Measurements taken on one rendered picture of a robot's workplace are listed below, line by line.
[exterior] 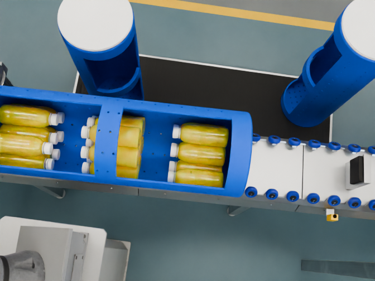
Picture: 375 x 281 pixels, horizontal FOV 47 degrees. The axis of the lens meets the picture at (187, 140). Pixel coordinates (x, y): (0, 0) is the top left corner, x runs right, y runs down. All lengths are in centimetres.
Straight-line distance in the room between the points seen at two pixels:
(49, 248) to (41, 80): 174
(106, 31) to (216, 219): 131
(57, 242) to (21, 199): 149
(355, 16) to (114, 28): 92
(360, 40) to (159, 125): 82
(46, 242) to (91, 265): 21
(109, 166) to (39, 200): 130
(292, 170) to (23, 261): 98
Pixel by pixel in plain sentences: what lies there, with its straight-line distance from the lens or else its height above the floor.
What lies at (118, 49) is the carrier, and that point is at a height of 100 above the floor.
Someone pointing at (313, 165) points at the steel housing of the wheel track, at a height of 93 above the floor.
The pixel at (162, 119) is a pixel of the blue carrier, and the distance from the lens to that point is 153.
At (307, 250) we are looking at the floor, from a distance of 261.
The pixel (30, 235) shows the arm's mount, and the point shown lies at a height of 127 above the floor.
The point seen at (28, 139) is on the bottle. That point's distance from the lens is 146.
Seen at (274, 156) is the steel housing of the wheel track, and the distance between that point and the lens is 165.
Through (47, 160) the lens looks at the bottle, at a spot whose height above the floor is 107.
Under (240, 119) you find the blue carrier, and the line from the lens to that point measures 136.
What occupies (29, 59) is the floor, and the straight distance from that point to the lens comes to 286.
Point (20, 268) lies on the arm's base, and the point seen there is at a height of 137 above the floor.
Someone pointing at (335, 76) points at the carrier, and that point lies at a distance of 196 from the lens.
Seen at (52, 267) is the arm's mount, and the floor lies 136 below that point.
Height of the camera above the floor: 248
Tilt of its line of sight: 75 degrees down
